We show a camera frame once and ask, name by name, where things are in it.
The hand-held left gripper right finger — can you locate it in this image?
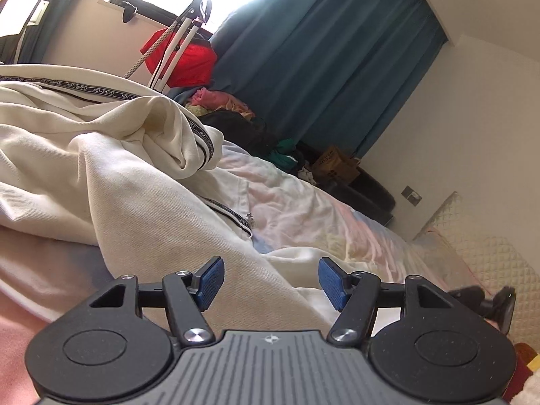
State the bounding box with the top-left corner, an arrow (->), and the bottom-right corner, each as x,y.
318,256 -> 456,345

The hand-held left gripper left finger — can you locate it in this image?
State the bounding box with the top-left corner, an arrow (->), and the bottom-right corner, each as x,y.
86,256 -> 224,347

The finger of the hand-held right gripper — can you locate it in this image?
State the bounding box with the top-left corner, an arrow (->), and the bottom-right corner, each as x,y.
449,286 -> 517,332

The cream zip hoodie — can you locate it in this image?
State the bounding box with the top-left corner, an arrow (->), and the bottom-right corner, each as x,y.
0,64 -> 359,334

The pile of mixed clothes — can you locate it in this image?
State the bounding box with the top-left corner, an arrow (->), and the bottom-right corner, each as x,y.
173,86 -> 315,184

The cream quilted headboard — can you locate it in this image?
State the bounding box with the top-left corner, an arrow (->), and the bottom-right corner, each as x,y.
415,192 -> 540,347

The pastel tie-dye bed sheet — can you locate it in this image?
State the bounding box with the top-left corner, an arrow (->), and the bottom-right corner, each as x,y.
0,139 -> 490,405

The black sofa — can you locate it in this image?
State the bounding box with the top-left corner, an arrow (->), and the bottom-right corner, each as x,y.
295,141 -> 397,226

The brown paper bag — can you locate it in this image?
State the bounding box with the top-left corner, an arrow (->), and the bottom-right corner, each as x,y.
311,145 -> 362,184

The white garment steamer stand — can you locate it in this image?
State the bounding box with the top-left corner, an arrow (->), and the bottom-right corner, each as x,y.
122,0 -> 214,93

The red hanging cloth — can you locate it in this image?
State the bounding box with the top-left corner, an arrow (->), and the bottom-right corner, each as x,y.
143,27 -> 218,89

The wall power outlet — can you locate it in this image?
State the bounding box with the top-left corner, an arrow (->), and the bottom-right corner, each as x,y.
401,186 -> 423,206

